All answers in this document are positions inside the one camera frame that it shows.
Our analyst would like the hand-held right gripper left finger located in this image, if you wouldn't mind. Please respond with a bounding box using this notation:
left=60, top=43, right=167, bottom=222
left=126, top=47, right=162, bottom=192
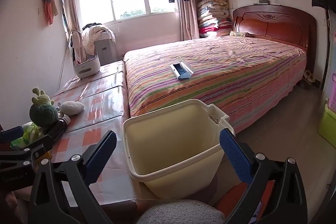
left=28, top=130, right=117, bottom=224

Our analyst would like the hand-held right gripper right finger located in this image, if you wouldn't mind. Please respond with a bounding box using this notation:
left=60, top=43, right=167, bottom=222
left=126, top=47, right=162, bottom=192
left=219, top=128, right=308, bottom=224

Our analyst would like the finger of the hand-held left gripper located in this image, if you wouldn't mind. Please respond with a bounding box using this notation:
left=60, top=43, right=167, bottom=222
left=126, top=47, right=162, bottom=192
left=0, top=126, right=25, bottom=145
left=0, top=135, right=53, bottom=170

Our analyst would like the green wipes packet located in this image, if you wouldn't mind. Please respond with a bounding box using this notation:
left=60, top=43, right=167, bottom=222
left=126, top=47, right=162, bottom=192
left=10, top=121, right=47, bottom=147

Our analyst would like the cream plastic bin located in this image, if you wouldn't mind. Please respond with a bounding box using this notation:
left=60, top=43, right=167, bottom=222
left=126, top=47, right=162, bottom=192
left=122, top=99, right=236, bottom=199

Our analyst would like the green plush toy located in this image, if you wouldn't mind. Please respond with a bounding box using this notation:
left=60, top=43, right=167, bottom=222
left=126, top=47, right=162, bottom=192
left=29, top=87, right=59, bottom=128

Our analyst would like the dark bottle white cap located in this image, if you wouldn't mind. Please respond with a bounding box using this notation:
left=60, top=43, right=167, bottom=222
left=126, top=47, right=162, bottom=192
left=45, top=115, right=71, bottom=141

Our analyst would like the red stool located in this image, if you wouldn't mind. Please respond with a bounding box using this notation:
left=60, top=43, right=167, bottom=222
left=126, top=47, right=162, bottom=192
left=214, top=179, right=276, bottom=224

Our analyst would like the checkered covered side table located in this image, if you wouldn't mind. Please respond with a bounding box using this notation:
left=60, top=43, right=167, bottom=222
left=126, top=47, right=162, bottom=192
left=39, top=60, right=138, bottom=211

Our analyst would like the white fluffy plush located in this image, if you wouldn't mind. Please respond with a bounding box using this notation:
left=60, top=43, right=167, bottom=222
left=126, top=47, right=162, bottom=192
left=60, top=101, right=85, bottom=116

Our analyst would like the bed with striped sheet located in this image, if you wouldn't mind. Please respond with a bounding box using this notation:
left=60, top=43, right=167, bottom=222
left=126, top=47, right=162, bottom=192
left=123, top=35, right=307, bottom=134

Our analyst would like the grey fuzzy cloth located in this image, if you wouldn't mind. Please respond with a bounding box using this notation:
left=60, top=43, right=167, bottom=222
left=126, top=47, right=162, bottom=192
left=135, top=199, right=225, bottom=224

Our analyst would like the white desk organizer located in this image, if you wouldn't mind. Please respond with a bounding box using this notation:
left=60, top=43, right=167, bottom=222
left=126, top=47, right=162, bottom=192
left=73, top=55, right=101, bottom=79

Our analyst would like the green plastic storage box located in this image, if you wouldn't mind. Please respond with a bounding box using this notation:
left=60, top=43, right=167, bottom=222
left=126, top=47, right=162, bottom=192
left=317, top=102, right=336, bottom=148

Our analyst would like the white blue lint brush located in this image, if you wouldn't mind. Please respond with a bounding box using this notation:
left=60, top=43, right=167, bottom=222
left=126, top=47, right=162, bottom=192
left=169, top=61, right=194, bottom=82

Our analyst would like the grey cabinet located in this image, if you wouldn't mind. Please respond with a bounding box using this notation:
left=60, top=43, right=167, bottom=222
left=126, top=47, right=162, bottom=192
left=94, top=39, right=116, bottom=65

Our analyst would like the pair of beige slippers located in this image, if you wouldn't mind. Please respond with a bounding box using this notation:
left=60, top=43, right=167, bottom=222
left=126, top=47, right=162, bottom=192
left=303, top=70, right=316, bottom=82

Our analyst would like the pale draped cloth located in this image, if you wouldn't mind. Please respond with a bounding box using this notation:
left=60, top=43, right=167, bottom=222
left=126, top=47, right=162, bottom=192
left=69, top=31, right=87, bottom=62

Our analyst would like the pink plastic basket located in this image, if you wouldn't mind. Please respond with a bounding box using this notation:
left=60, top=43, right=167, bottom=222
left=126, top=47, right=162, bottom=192
left=325, top=72, right=336, bottom=106

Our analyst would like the small floral pillow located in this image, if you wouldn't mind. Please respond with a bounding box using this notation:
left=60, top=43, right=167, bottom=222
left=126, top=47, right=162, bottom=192
left=230, top=31, right=254, bottom=38

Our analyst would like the floral cloth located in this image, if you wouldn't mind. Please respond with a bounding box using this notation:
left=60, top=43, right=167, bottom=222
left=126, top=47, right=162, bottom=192
left=82, top=25, right=116, bottom=56

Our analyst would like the orange hanging rag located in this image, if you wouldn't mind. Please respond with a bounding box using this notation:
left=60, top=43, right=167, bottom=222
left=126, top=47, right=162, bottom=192
left=42, top=0, right=60, bottom=26

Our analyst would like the black garment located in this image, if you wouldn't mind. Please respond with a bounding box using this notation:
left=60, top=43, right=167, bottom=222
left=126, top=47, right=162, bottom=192
left=82, top=23, right=103, bottom=31

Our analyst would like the wooden bed headboard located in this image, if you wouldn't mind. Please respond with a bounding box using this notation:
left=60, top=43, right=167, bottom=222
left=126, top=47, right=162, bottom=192
left=232, top=5, right=318, bottom=72

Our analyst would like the stack of folded quilts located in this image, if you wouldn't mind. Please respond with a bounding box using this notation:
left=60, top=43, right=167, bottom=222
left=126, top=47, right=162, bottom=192
left=197, top=0, right=234, bottom=38

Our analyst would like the window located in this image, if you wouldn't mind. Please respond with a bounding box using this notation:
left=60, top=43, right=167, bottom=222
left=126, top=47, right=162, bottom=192
left=75, top=0, right=181, bottom=23

